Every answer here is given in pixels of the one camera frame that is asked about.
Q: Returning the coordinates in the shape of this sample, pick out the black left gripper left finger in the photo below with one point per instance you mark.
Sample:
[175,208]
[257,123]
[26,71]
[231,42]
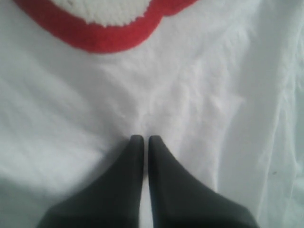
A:
[111,201]

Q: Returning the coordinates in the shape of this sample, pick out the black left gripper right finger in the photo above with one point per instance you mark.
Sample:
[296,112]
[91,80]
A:
[179,200]

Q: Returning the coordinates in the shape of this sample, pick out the white t-shirt red print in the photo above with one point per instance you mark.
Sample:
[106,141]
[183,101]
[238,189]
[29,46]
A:
[222,83]

